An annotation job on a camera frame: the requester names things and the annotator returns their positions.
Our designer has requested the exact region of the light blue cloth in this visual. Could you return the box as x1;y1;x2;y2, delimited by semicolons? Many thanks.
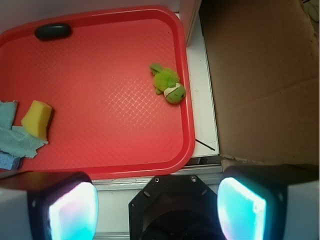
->
0;100;49;159

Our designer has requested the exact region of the brown cardboard box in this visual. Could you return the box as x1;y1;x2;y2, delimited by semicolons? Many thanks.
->
199;0;320;165

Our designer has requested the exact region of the yellow sponge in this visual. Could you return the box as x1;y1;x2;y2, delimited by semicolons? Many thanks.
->
21;100;54;141

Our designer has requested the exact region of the black oval object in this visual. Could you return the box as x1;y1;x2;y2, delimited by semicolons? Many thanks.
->
34;23;72;41

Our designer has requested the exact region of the black octagonal mount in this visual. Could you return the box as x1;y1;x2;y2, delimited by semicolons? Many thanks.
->
128;175;225;240

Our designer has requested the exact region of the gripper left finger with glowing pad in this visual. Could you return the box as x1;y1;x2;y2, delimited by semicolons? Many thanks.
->
0;171;98;240

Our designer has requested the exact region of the red plastic tray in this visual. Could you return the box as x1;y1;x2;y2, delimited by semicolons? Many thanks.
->
0;6;195;180

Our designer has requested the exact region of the green plush animal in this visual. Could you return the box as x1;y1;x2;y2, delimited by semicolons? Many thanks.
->
149;63;187;104

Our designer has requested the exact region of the blue sponge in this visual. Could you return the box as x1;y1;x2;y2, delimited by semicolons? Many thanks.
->
0;151;23;171

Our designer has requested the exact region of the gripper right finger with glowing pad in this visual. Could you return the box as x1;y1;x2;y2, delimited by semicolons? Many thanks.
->
217;164;320;240

